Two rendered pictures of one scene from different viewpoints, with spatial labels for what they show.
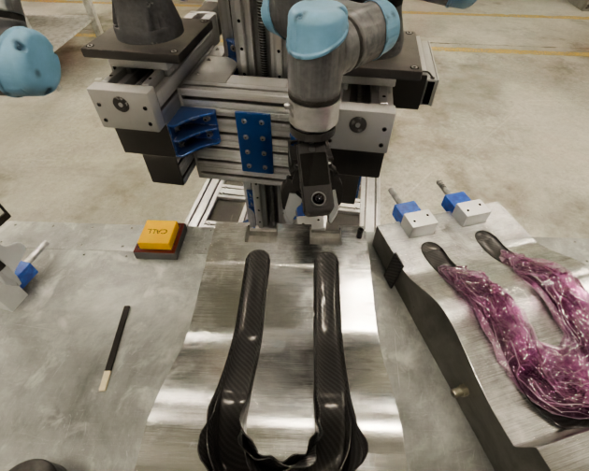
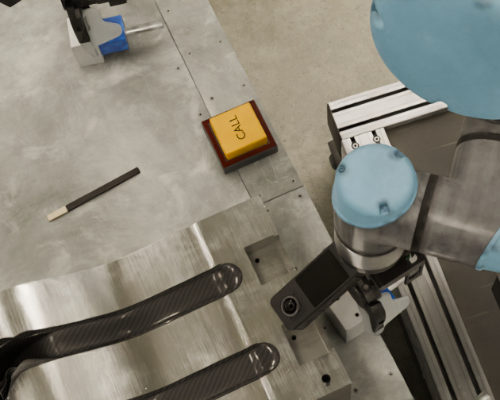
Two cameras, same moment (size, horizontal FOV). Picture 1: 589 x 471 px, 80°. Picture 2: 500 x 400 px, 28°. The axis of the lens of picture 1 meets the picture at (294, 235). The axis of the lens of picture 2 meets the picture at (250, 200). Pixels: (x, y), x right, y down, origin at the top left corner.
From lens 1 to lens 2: 82 cm
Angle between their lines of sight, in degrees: 41
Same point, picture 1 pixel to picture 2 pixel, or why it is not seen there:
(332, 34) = (351, 214)
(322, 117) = (344, 251)
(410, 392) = not seen: outside the picture
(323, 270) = (251, 360)
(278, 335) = (142, 352)
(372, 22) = (456, 237)
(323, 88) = (344, 236)
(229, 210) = not seen: outside the picture
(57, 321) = (90, 117)
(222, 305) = (151, 276)
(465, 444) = not seen: outside the picture
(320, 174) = (319, 289)
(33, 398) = (17, 166)
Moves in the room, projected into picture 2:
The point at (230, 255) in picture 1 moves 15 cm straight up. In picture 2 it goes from (215, 244) to (199, 194)
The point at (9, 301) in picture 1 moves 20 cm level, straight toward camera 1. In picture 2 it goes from (82, 59) to (56, 186)
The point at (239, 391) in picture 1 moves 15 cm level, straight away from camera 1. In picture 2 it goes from (59, 348) to (144, 250)
